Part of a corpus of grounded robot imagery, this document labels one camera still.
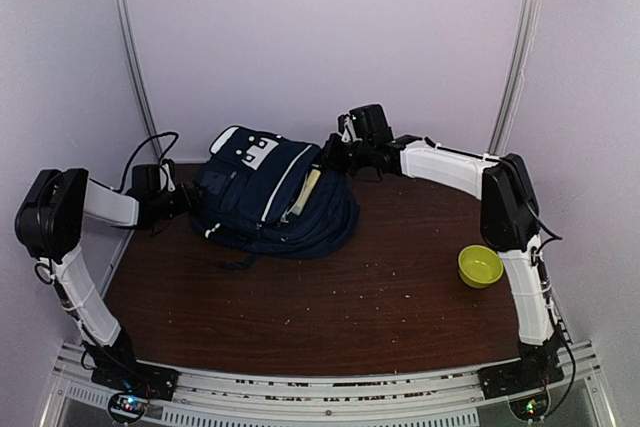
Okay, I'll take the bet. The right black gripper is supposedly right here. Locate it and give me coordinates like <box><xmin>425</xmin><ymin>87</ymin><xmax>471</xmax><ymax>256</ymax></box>
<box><xmin>312</xmin><ymin>132</ymin><xmax>373</xmax><ymax>176</ymax></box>

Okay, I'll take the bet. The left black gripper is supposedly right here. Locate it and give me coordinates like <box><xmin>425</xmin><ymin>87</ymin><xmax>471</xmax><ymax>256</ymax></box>
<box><xmin>152</xmin><ymin>179</ymin><xmax>206</xmax><ymax>220</ymax></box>

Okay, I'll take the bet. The yellow highlighter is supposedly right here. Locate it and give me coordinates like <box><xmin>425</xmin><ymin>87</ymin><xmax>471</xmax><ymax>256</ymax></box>
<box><xmin>289</xmin><ymin>169</ymin><xmax>321</xmax><ymax>215</ymax></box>

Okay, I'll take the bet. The navy blue student backpack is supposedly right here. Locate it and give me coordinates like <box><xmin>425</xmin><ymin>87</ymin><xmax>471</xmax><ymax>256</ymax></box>
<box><xmin>189</xmin><ymin>126</ymin><xmax>360</xmax><ymax>270</ymax></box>

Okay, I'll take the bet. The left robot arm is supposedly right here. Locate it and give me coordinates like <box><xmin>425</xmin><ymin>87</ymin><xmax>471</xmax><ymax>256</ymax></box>
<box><xmin>14</xmin><ymin>161</ymin><xmax>202</xmax><ymax>391</ymax></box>

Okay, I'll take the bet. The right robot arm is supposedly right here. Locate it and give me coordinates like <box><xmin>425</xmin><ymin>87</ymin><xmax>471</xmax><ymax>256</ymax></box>
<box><xmin>323</xmin><ymin>104</ymin><xmax>560</xmax><ymax>389</ymax></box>

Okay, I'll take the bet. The lime green plastic bowl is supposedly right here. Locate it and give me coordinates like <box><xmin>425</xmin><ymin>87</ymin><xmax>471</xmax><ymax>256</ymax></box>
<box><xmin>458</xmin><ymin>245</ymin><xmax>504</xmax><ymax>289</ymax></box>

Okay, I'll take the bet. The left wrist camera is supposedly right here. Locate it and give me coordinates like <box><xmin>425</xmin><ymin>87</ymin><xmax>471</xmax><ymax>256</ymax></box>
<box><xmin>159</xmin><ymin>159</ymin><xmax>176</xmax><ymax>192</ymax></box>

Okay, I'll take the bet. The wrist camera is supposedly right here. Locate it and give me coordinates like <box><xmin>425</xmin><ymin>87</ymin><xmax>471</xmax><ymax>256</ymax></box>
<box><xmin>337</xmin><ymin>114</ymin><xmax>359</xmax><ymax>144</ymax></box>
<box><xmin>159</xmin><ymin>159</ymin><xmax>176</xmax><ymax>192</ymax></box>

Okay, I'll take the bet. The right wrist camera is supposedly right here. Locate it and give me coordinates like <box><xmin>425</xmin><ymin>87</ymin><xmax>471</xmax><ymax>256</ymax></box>
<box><xmin>337</xmin><ymin>114</ymin><xmax>359</xmax><ymax>144</ymax></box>

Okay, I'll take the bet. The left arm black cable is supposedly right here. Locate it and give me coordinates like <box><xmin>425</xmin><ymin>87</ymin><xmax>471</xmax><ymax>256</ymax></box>
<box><xmin>116</xmin><ymin>131</ymin><xmax>180</xmax><ymax>193</ymax></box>

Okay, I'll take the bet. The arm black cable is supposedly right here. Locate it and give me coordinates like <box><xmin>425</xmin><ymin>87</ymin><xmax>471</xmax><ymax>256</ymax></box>
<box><xmin>116</xmin><ymin>131</ymin><xmax>180</xmax><ymax>193</ymax></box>
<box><xmin>519</xmin><ymin>186</ymin><xmax>576</xmax><ymax>418</ymax></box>

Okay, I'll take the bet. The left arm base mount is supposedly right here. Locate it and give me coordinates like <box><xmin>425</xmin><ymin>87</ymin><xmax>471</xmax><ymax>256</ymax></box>
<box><xmin>91</xmin><ymin>364</ymin><xmax>179</xmax><ymax>425</ymax></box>

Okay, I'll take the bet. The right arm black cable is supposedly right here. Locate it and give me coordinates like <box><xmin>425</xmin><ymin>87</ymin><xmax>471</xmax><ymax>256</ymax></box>
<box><xmin>519</xmin><ymin>186</ymin><xmax>576</xmax><ymax>418</ymax></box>

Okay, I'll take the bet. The left aluminium frame post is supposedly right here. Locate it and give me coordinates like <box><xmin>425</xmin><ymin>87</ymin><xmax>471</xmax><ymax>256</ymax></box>
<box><xmin>114</xmin><ymin>0</ymin><xmax>159</xmax><ymax>137</ymax></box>

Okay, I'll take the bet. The aluminium frame post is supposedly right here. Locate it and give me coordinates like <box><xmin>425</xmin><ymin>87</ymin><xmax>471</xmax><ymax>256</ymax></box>
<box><xmin>114</xmin><ymin>0</ymin><xmax>159</xmax><ymax>137</ymax></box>
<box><xmin>488</xmin><ymin>0</ymin><xmax>541</xmax><ymax>156</ymax></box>

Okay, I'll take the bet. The right aluminium frame post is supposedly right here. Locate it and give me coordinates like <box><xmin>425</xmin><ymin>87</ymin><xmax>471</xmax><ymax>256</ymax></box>
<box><xmin>488</xmin><ymin>0</ymin><xmax>541</xmax><ymax>156</ymax></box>

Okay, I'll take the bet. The front aluminium rail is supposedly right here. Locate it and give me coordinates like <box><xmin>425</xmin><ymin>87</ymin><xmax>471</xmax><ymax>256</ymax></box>
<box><xmin>44</xmin><ymin>346</ymin><xmax>616</xmax><ymax>427</ymax></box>

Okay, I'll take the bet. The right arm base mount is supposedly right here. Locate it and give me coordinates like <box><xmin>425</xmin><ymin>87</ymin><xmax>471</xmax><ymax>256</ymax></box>
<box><xmin>477</xmin><ymin>360</ymin><xmax>565</xmax><ymax>423</ymax></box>

